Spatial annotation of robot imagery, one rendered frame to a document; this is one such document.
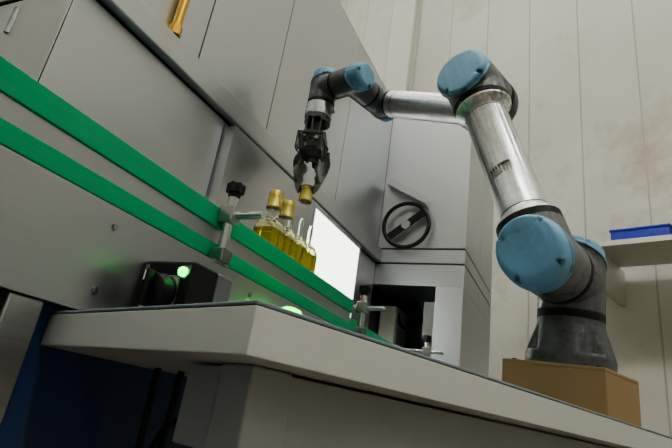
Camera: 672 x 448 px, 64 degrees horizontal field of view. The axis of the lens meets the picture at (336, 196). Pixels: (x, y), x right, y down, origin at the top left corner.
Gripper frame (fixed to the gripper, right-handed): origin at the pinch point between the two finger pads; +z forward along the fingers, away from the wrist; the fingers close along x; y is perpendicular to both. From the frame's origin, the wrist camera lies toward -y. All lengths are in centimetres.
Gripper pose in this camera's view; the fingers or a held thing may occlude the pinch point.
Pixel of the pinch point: (307, 189)
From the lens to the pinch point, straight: 141.5
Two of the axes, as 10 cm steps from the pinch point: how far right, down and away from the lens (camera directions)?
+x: 9.8, 0.8, -1.9
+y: -1.4, -4.0, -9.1
